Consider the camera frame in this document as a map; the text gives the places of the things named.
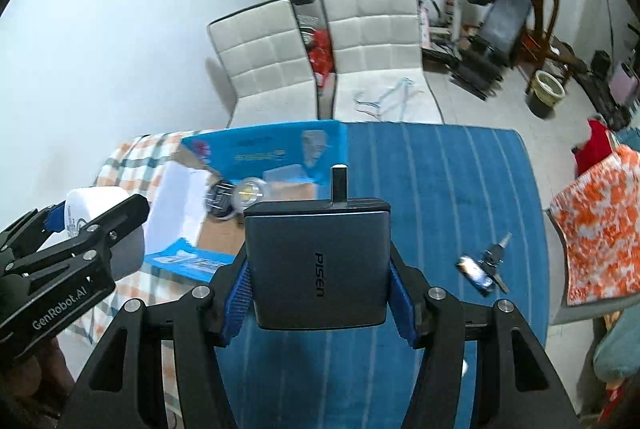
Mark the steel lidded tin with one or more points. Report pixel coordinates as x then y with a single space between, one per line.
248 192

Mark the black weight bench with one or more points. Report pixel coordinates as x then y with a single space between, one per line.
478 67

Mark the blue cardboard milk box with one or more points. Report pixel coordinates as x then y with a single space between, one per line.
239 153

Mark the blue striped tablecloth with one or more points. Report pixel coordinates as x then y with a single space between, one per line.
454 190

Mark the white leather chair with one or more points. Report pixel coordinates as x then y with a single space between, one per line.
375 43
262 52

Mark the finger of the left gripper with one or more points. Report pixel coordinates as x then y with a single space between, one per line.
47 257
28 233

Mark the trash bin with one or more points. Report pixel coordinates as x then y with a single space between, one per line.
543 94

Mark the white round tin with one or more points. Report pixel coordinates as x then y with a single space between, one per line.
119 217

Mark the grey Pisen power bank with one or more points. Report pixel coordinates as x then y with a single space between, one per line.
319 265

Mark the orange plaid cloth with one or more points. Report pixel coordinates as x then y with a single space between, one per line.
159 260

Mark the person left hand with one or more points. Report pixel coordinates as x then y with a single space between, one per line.
34 393

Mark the wire clothes hangers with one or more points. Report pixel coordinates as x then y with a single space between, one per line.
388 105

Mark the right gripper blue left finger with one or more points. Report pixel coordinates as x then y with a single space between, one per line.
233 294

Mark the right white leather chair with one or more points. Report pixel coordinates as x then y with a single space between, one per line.
375 43

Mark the red plastic bag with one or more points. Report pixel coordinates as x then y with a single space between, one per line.
321 57

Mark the black round patterned tin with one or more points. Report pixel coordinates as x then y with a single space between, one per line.
219 201

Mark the red cloth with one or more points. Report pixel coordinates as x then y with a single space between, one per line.
595 149

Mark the pink suitcase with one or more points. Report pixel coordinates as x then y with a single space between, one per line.
624 85

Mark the brown wooden chair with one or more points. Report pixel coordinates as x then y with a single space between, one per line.
538 45

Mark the teal clothes pile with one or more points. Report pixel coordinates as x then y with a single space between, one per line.
617 355

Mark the key bunch with fob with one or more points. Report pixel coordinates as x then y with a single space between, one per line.
484 273

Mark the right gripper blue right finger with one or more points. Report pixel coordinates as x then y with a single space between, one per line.
407 301

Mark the clear acrylic box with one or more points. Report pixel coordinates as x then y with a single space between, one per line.
289 183

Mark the left white leather chair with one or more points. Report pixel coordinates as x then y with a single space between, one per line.
262 52

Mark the orange floral cloth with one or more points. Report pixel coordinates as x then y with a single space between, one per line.
598 215

